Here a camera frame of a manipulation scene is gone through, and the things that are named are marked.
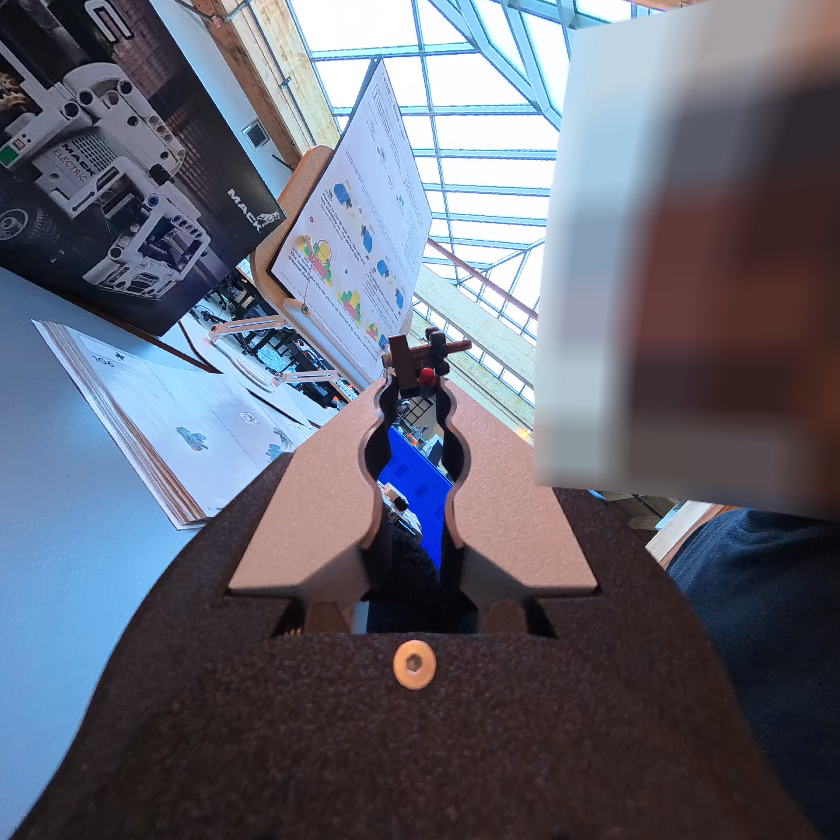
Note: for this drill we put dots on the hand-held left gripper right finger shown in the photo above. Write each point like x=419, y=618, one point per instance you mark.
x=518, y=518

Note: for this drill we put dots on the blue plastic bin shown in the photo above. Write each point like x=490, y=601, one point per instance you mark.
x=420, y=485

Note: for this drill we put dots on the white lego truck model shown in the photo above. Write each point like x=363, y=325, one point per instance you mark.
x=400, y=505

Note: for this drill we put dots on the small black lego subassembly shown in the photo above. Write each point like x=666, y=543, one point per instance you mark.
x=407, y=361

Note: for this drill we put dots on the printed instruction sheet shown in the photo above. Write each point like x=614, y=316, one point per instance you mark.
x=367, y=197

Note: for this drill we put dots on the red ceiling pipe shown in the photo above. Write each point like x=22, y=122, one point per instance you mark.
x=479, y=275

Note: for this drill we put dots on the lego truck set box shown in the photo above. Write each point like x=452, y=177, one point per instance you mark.
x=131, y=164

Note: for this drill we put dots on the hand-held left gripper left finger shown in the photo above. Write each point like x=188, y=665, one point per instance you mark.
x=308, y=512

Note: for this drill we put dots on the open lego instruction booklet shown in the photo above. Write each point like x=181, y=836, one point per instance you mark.
x=164, y=420

